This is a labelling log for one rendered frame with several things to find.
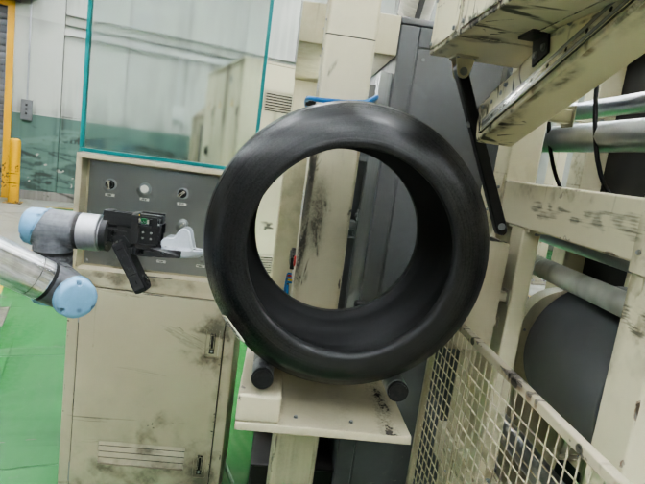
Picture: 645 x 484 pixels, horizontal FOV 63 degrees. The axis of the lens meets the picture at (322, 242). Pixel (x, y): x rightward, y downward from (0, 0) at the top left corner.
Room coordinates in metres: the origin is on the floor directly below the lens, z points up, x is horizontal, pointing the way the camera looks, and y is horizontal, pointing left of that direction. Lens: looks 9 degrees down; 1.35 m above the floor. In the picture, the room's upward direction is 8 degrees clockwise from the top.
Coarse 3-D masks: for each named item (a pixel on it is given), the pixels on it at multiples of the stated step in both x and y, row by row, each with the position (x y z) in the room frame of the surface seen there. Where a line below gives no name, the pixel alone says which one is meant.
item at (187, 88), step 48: (96, 0) 1.67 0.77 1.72; (144, 0) 1.68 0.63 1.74; (192, 0) 1.69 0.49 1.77; (240, 0) 1.70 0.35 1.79; (96, 48) 1.67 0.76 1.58; (144, 48) 1.68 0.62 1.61; (192, 48) 1.69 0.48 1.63; (240, 48) 1.71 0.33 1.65; (96, 96) 1.67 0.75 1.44; (144, 96) 1.68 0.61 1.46; (192, 96) 1.69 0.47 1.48; (240, 96) 1.71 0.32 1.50; (96, 144) 1.67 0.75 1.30; (144, 144) 1.68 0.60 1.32; (192, 144) 1.69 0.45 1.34; (240, 144) 1.71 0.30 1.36
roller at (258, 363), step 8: (256, 360) 1.05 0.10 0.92; (264, 360) 1.04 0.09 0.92; (256, 368) 1.01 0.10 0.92; (264, 368) 1.00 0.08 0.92; (272, 368) 1.03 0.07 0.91; (256, 376) 1.00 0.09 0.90; (264, 376) 1.00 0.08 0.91; (272, 376) 1.00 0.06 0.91; (256, 384) 1.00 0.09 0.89; (264, 384) 1.00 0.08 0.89
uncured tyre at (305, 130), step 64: (320, 128) 0.98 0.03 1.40; (384, 128) 0.99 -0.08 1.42; (256, 192) 0.96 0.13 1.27; (448, 192) 1.00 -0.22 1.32; (256, 256) 1.24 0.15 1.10; (448, 256) 1.24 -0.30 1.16; (256, 320) 0.97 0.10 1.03; (320, 320) 1.25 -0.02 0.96; (384, 320) 1.26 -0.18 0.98; (448, 320) 1.00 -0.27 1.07
